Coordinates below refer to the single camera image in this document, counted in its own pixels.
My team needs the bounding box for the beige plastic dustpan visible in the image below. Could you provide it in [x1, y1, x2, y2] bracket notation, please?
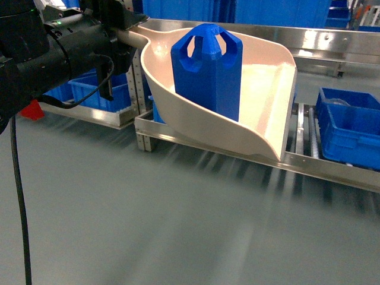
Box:
[116, 26, 297, 162]

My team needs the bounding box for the red tag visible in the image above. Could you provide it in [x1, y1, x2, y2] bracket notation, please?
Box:
[18, 100, 45, 121]

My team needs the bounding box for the black cable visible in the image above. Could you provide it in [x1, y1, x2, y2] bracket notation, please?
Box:
[8, 55, 115, 285]

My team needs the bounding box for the steel roller shelf rack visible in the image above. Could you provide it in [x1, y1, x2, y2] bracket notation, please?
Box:
[42, 24, 379, 193]

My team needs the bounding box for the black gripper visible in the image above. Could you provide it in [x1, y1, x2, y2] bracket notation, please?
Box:
[43, 1, 150, 101]

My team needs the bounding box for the blue bin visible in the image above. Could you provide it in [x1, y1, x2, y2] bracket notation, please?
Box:
[68, 72, 131, 112]
[316, 87, 379, 170]

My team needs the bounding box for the blue bin front left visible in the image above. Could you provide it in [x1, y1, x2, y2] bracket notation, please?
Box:
[68, 72, 131, 112]

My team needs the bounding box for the blue bin front right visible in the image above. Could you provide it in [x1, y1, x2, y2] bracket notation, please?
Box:
[316, 87, 379, 170]

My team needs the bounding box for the blue plastic part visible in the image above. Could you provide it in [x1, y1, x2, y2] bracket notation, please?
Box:
[170, 24, 243, 121]

